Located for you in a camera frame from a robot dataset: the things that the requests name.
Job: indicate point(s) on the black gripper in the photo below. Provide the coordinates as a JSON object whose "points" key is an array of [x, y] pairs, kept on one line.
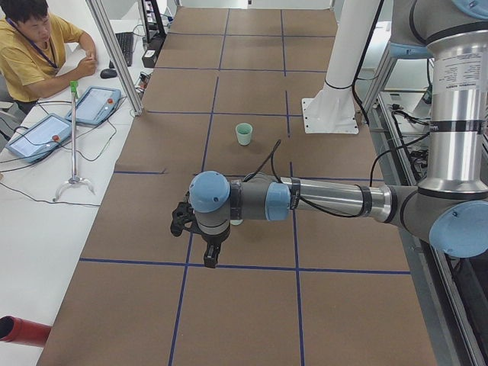
{"points": [[213, 241]]}

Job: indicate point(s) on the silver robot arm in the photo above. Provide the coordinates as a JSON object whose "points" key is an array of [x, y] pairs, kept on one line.
{"points": [[447, 209]]}

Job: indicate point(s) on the far blue teach pendant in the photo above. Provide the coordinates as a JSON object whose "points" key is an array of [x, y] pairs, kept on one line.
{"points": [[95, 105]]}

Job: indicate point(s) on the blue teach pendant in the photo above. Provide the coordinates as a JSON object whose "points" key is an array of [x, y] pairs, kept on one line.
{"points": [[41, 139], [95, 105]]}

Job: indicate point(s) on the red cylinder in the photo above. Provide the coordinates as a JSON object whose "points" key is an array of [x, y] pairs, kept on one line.
{"points": [[24, 332]]}

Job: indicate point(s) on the black desktop box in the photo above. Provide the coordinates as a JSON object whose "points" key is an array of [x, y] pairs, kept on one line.
{"points": [[152, 52]]}

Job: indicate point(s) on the black computer mouse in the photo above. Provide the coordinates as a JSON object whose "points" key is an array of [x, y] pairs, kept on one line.
{"points": [[108, 73]]}

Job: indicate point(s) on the near blue teach pendant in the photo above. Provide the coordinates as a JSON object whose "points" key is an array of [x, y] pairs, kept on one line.
{"points": [[41, 139]]}

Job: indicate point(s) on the metal reacher grabber tool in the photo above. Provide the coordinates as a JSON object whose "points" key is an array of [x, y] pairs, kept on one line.
{"points": [[74, 180]]}

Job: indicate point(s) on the black keyboard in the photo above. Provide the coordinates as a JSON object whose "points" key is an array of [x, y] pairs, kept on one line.
{"points": [[125, 41]]}

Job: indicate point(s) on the person in yellow shirt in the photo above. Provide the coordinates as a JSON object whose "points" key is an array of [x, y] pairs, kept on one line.
{"points": [[33, 51]]}

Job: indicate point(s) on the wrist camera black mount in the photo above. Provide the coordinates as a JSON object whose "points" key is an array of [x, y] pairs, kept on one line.
{"points": [[183, 219]]}

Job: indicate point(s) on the white pedestal column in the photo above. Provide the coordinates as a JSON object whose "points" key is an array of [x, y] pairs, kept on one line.
{"points": [[332, 110]]}

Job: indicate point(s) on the aluminium frame post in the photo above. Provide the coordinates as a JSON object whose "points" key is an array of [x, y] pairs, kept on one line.
{"points": [[110, 41]]}

